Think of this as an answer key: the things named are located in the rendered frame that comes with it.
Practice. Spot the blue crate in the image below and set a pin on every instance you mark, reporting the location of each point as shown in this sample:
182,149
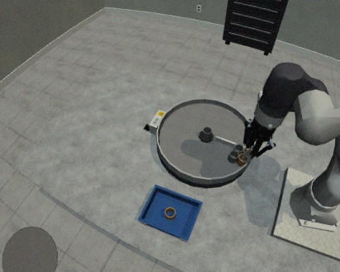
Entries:
187,210

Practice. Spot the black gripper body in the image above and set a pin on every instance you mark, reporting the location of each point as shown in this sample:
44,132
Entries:
265,132

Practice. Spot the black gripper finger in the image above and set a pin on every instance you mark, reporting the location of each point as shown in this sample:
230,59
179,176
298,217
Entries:
258,144
248,138

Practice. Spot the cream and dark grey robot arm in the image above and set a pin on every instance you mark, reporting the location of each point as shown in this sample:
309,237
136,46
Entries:
290,89

